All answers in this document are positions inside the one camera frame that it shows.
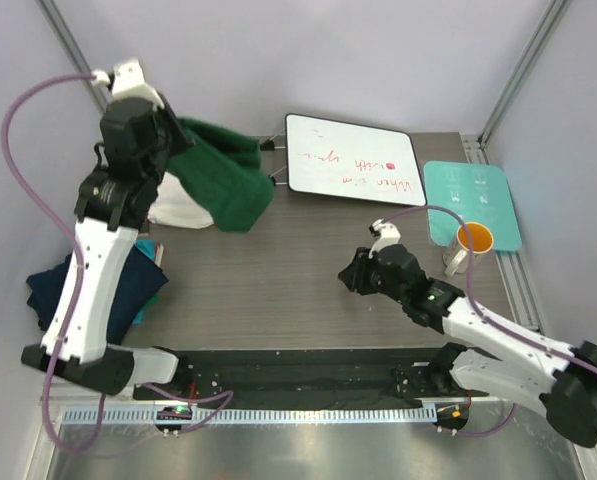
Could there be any green t-shirt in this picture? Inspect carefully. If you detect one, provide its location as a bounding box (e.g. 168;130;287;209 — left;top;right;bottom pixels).
168;117;274;233

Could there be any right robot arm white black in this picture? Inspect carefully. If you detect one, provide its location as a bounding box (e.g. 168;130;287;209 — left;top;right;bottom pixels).
338;244;597;448

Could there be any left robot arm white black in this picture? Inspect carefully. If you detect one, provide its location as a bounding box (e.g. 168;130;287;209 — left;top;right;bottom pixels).
21;97;194;399

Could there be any white mug orange inside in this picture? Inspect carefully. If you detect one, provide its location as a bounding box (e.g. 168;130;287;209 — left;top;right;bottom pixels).
442;222;494;276

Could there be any white folded t-shirt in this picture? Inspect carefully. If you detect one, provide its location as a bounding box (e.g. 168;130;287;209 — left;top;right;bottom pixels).
147;173;214;229

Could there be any whiteboard black stand foot far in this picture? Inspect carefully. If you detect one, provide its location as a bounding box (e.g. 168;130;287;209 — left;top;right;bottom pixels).
259;130;286;151

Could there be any whiteboard black stand foot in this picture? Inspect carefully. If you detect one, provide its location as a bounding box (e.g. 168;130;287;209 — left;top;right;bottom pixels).
259;130;286;151
269;167;288;186

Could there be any whiteboard black stand foot near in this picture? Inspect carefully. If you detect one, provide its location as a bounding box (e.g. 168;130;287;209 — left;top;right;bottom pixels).
269;167;288;186

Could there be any teal t-shirt under pile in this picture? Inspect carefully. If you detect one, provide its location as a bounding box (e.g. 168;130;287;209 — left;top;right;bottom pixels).
132;238;164;325

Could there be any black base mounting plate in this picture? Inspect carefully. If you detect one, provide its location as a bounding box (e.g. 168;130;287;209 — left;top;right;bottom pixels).
131;348;489;401

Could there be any teal plastic cutting board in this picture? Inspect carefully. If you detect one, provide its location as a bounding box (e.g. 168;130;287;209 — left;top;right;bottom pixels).
423;161;522;252

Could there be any navy blue t-shirt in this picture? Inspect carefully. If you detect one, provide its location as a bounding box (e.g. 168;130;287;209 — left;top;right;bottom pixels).
26;243;168;345

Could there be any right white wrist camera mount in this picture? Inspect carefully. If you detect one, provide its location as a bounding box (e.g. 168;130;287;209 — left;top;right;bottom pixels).
369;219;401;258

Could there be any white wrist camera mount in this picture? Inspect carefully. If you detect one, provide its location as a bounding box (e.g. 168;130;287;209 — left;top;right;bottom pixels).
91;58;165;110
369;219;401;258

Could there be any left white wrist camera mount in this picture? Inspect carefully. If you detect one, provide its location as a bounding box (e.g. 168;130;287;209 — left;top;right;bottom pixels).
91;58;165;110

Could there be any white whiteboard with black frame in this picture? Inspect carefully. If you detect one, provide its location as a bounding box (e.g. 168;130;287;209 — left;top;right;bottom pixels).
285;113;427;206

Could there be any perforated metal rail strip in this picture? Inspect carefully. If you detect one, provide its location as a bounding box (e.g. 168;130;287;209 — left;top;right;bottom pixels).
63;405;438;425

